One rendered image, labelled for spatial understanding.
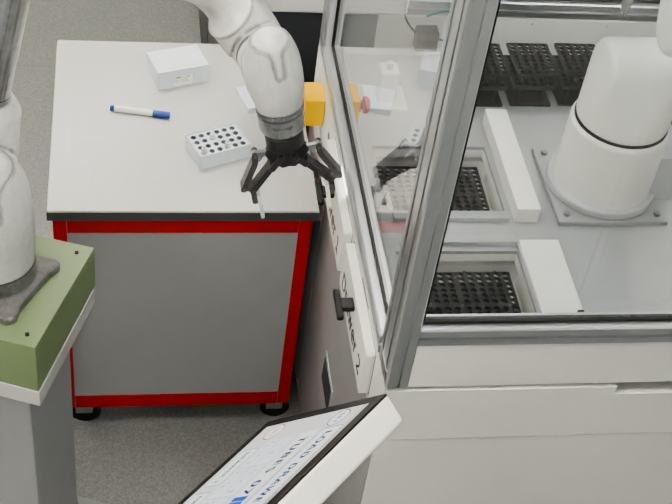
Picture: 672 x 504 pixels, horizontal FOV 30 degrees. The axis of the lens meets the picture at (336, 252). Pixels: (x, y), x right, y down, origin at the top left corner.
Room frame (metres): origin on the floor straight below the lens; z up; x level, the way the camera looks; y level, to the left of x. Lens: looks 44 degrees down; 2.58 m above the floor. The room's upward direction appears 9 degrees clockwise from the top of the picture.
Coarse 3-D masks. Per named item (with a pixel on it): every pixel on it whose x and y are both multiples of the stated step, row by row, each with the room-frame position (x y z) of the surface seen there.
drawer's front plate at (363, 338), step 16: (352, 256) 1.73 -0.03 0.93; (352, 272) 1.69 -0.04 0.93; (352, 288) 1.66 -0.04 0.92; (352, 320) 1.62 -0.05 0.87; (368, 320) 1.57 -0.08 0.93; (368, 336) 1.53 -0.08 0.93; (352, 352) 1.58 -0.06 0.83; (368, 352) 1.49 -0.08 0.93; (368, 368) 1.49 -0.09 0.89; (368, 384) 1.49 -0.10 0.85
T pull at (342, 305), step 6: (336, 294) 1.64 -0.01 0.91; (336, 300) 1.62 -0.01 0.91; (342, 300) 1.63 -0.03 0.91; (348, 300) 1.63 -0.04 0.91; (336, 306) 1.61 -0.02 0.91; (342, 306) 1.61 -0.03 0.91; (348, 306) 1.61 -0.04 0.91; (354, 306) 1.62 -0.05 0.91; (336, 312) 1.60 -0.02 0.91; (342, 312) 1.60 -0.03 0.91; (342, 318) 1.58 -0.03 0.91
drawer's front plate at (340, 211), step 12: (336, 156) 2.02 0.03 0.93; (336, 180) 1.94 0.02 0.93; (336, 192) 1.91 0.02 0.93; (336, 204) 1.89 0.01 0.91; (336, 216) 1.88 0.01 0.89; (348, 216) 1.84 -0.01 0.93; (336, 228) 1.86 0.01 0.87; (348, 228) 1.81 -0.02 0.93; (336, 240) 1.84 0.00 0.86; (348, 240) 1.80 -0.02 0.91; (336, 264) 1.81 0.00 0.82
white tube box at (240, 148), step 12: (204, 132) 2.19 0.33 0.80; (216, 132) 2.21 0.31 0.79; (228, 132) 2.21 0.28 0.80; (240, 132) 2.21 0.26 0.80; (192, 144) 2.14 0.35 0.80; (204, 144) 2.15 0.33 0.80; (216, 144) 2.17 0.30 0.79; (240, 144) 2.17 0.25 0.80; (192, 156) 2.14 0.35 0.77; (204, 156) 2.11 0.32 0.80; (216, 156) 2.13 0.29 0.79; (228, 156) 2.14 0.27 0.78; (240, 156) 2.16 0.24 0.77; (204, 168) 2.11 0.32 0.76
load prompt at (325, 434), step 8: (320, 432) 1.13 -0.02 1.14; (328, 432) 1.12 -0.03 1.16; (312, 440) 1.12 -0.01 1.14; (320, 440) 1.10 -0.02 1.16; (304, 448) 1.10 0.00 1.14; (312, 448) 1.09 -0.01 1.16; (296, 456) 1.08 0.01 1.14; (304, 456) 1.07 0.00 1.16; (288, 464) 1.07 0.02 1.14; (296, 464) 1.05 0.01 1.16; (280, 472) 1.05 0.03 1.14; (288, 472) 1.04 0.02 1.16; (272, 480) 1.03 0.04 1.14; (280, 480) 1.02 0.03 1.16; (264, 488) 1.02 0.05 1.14; (272, 488) 1.01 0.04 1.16; (256, 496) 1.00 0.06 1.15; (264, 496) 0.99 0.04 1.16
